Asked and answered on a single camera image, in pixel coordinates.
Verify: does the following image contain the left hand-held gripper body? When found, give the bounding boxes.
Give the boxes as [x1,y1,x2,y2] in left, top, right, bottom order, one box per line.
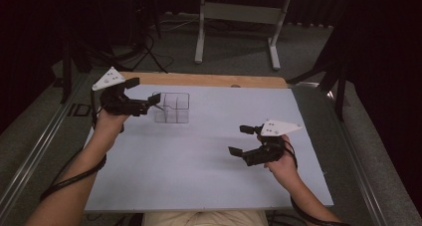
[92,66,149,117]

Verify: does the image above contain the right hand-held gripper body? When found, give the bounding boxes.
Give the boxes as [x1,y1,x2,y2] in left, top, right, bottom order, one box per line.
[243,119,304,167]

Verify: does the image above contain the clear plastic organizer box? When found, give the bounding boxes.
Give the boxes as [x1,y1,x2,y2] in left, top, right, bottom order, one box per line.
[151,92,191,124]

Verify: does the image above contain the person's right hand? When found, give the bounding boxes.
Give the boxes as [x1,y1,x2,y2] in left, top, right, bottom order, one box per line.
[257,133,300,191]

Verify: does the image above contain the person's left hand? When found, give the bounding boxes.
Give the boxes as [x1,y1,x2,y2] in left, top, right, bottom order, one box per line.
[94,109,131,145]

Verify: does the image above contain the person's beige trousers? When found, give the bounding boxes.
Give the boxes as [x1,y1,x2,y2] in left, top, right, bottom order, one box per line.
[141,209,271,226]

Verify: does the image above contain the black stand legs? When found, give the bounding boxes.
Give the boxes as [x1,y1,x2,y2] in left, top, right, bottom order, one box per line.
[287,26,350,121]

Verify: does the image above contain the black stand post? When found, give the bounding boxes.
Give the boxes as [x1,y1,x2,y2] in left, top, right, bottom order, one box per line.
[59,36,86,105]

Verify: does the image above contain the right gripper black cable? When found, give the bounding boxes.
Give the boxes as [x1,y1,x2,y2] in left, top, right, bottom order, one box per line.
[280,139,352,226]

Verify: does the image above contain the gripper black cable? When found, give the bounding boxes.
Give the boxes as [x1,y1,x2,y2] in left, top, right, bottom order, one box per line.
[280,139,352,226]
[39,88,107,202]

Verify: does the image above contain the aluminium floor rail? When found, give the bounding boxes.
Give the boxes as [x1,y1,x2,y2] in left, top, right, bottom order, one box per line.
[292,81,391,226]
[0,72,90,217]

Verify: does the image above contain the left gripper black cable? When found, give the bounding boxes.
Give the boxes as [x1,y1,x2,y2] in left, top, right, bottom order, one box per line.
[39,88,107,202]

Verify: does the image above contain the grey metal stand frame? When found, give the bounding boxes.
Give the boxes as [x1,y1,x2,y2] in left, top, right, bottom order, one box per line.
[194,0,294,72]

